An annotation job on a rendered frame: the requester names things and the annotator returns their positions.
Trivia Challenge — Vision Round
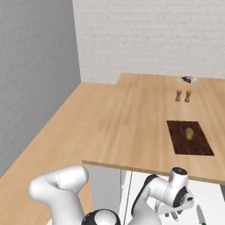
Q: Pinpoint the dark wooden cutting board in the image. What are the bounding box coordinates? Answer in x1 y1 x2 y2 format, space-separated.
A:
166 120 215 156

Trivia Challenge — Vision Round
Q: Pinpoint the grey island cabinet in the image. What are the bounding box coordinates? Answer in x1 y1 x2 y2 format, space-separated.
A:
88 164 133 225

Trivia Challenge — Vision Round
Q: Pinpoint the green-handled knife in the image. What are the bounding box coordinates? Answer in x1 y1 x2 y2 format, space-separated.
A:
195 204 207 225

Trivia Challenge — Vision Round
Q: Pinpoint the wooden shaker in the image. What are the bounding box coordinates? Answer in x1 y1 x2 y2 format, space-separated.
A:
175 90 183 103
184 91 192 104

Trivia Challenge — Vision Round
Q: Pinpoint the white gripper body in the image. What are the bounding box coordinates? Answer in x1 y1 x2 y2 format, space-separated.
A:
156 201 186 217

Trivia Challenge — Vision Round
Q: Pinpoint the grey and black small object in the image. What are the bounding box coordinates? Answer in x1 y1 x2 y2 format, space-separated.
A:
180 75 199 84

